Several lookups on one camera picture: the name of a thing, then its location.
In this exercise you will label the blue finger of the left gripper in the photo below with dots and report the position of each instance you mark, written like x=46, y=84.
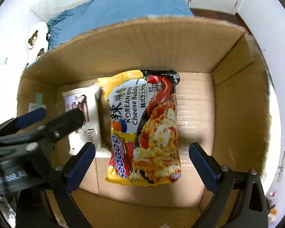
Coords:
x=61, y=126
x=30, y=118

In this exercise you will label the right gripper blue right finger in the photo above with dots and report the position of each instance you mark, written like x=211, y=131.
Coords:
x=206, y=166

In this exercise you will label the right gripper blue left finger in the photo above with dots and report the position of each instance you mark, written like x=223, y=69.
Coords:
x=78, y=166

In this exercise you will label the white Franzzi wafer packet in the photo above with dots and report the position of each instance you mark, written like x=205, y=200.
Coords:
x=86, y=99

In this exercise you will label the yellow instant noodle packet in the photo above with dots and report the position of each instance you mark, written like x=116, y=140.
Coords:
x=143, y=127

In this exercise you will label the bear print pillow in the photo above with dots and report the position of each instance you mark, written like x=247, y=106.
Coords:
x=37, y=42

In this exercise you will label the blue bed sheet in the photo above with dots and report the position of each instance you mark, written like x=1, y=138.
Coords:
x=98, y=13

